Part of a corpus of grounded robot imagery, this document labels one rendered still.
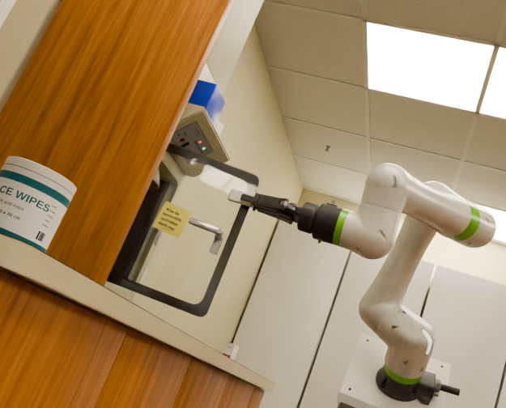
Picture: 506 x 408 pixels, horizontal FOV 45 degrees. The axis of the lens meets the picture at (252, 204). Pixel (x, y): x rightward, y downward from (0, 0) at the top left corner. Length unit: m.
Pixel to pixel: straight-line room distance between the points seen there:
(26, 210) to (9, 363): 0.26
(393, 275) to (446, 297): 2.65
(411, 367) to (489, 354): 2.62
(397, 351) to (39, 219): 1.23
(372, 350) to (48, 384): 1.36
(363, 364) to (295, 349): 2.44
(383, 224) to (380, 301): 0.59
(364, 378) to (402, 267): 0.39
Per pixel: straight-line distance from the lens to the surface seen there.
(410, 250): 1.95
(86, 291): 1.00
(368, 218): 1.45
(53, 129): 1.69
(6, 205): 1.08
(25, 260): 0.85
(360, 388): 2.06
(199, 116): 1.67
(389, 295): 2.00
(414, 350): 1.94
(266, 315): 4.63
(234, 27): 2.03
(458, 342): 4.56
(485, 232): 1.80
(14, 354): 0.97
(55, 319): 1.01
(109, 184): 1.54
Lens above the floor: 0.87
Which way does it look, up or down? 16 degrees up
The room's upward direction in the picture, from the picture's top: 22 degrees clockwise
